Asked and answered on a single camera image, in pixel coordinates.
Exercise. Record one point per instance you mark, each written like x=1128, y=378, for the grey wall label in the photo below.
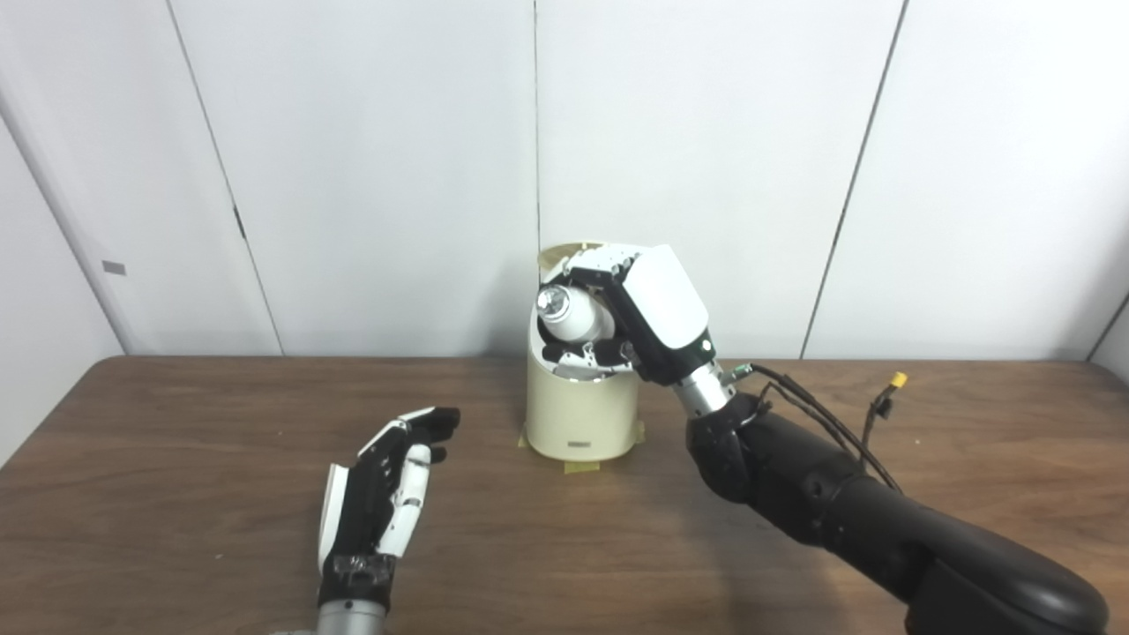
x=114, y=267

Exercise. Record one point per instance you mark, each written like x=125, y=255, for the black wall panel hinge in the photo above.
x=239, y=222

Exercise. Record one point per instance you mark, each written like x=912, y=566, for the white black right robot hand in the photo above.
x=666, y=304

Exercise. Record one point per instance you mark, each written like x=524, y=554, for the small white plastic bottle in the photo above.
x=578, y=316

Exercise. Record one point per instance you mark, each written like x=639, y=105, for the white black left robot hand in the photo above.
x=362, y=511

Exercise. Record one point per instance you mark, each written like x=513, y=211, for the cream-colored lidded bin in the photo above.
x=582, y=414

